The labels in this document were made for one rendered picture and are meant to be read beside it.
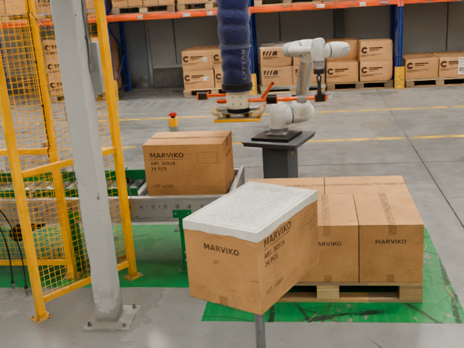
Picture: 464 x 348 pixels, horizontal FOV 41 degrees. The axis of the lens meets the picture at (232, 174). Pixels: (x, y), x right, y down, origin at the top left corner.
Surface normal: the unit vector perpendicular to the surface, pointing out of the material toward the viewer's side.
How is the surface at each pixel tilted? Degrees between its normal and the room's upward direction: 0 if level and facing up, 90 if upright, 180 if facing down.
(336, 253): 90
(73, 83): 90
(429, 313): 0
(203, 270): 90
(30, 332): 0
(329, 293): 90
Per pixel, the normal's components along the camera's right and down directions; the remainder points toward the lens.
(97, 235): -0.12, 0.30
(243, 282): -0.54, 0.29
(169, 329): -0.07, -0.95
